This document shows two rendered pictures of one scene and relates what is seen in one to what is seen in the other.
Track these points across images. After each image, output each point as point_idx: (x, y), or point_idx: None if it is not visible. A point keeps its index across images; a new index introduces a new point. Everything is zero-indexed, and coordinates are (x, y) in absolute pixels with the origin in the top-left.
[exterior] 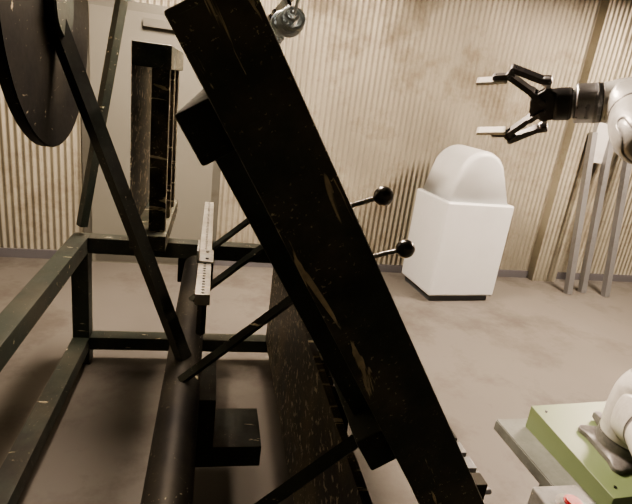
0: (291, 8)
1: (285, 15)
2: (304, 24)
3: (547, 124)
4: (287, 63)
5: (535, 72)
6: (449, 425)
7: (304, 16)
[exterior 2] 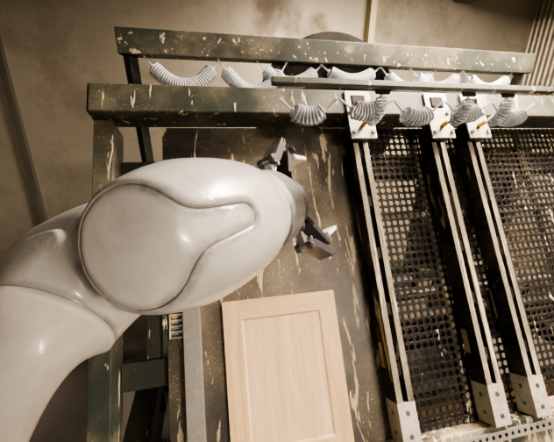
0: (295, 105)
1: (290, 111)
2: (295, 116)
3: (308, 242)
4: (93, 153)
5: (275, 149)
6: (88, 378)
7: (297, 110)
